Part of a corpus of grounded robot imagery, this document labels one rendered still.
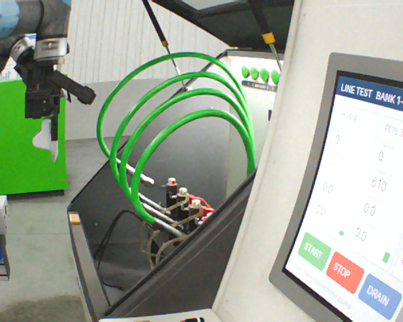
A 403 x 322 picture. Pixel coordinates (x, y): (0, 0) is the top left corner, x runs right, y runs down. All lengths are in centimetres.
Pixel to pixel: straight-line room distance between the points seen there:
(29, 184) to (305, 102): 395
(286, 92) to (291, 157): 11
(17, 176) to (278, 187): 388
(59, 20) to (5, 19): 13
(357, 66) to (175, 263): 43
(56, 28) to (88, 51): 668
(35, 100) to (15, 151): 351
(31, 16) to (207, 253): 55
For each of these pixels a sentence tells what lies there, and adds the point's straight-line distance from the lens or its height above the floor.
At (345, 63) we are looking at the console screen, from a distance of 56.
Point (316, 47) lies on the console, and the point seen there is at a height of 145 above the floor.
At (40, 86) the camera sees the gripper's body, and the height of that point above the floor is 137.
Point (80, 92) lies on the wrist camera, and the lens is 82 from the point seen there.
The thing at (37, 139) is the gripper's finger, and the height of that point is 127.
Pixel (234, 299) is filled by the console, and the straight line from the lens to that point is 71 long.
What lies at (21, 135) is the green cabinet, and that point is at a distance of 428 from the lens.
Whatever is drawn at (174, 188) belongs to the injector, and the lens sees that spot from 103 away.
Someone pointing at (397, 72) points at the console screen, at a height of 143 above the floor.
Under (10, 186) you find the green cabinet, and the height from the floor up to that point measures 16.
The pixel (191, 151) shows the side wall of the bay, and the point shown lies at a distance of 138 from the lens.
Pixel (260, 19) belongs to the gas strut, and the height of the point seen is 150.
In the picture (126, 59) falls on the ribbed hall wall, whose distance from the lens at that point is 757.
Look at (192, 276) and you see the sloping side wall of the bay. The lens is 74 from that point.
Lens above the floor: 142
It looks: 14 degrees down
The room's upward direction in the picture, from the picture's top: 2 degrees clockwise
